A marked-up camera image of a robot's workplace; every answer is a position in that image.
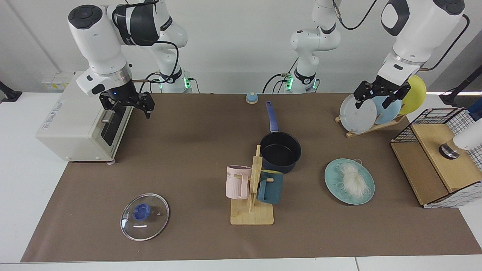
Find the white vermicelli bundle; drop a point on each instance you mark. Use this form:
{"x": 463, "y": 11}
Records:
{"x": 354, "y": 178}

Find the glass lid with blue knob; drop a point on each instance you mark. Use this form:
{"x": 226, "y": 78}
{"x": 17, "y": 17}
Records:
{"x": 141, "y": 211}

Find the light blue plate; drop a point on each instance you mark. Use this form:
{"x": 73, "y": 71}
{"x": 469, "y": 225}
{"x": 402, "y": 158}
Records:
{"x": 393, "y": 111}

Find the grey plate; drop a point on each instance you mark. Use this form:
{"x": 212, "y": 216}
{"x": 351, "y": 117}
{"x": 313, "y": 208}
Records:
{"x": 356, "y": 116}

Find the wooden plate rack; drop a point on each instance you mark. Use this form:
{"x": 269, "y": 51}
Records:
{"x": 371, "y": 130}

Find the yellow plate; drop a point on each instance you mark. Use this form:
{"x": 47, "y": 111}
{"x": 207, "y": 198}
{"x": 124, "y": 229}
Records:
{"x": 416, "y": 96}

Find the teal plate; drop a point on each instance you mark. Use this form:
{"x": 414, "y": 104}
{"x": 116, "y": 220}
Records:
{"x": 333, "y": 184}

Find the pale toaster oven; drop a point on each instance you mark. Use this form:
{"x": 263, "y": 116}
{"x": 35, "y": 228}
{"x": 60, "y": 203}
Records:
{"x": 71, "y": 124}

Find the black stand foot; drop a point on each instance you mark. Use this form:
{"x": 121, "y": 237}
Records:
{"x": 450, "y": 98}
{"x": 9, "y": 96}

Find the brown table cloth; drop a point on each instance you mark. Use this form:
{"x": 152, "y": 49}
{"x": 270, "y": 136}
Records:
{"x": 188, "y": 169}

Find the white cylinder with silver end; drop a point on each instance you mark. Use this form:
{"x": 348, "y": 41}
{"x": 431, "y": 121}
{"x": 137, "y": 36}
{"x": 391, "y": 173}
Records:
{"x": 469, "y": 139}

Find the dark blue object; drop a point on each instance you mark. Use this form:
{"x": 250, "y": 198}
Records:
{"x": 477, "y": 114}

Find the small blue round bell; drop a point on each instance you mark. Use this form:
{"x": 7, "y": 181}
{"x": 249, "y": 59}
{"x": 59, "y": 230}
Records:
{"x": 252, "y": 98}

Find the pink cup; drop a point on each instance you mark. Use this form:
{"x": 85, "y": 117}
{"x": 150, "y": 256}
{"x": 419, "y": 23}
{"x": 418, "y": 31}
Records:
{"x": 237, "y": 184}

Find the dark teal cup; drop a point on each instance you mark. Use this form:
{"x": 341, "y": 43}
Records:
{"x": 270, "y": 190}

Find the wooden cup stand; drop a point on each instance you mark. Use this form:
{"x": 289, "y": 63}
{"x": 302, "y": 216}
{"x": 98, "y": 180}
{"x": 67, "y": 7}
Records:
{"x": 251, "y": 214}

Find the white wall socket strip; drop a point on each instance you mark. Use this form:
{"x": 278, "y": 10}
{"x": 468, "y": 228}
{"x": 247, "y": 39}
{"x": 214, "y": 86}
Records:
{"x": 52, "y": 83}

